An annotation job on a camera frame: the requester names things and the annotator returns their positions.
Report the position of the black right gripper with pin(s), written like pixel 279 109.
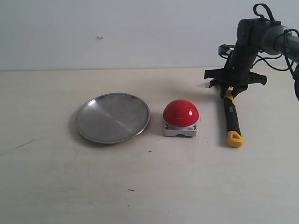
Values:
pixel 236 72

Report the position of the yellow black claw hammer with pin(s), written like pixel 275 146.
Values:
pixel 234 137

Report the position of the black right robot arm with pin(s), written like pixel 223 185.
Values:
pixel 253 36

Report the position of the red dome push button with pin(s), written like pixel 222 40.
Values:
pixel 180 117

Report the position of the round steel plate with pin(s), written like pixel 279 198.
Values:
pixel 112 118

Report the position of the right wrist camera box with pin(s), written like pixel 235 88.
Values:
pixel 224 50

